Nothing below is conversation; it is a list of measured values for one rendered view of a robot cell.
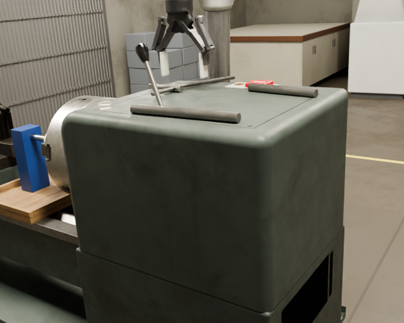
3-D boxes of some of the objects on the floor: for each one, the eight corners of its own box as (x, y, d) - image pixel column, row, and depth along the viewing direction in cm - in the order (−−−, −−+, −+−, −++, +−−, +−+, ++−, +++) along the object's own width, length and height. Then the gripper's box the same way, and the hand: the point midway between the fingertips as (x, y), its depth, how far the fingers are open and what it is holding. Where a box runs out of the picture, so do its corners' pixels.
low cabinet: (350, 72, 887) (352, 22, 859) (302, 97, 707) (303, 36, 679) (257, 68, 985) (256, 24, 957) (195, 90, 804) (191, 36, 776)
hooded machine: (416, 90, 703) (426, -20, 655) (406, 100, 650) (416, -19, 601) (358, 88, 747) (362, -16, 699) (344, 97, 693) (348, -15, 645)
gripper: (225, -6, 128) (228, 76, 135) (151, -1, 142) (158, 73, 149) (210, -5, 123) (213, 81, 130) (134, 0, 136) (142, 77, 143)
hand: (183, 72), depth 139 cm, fingers open, 13 cm apart
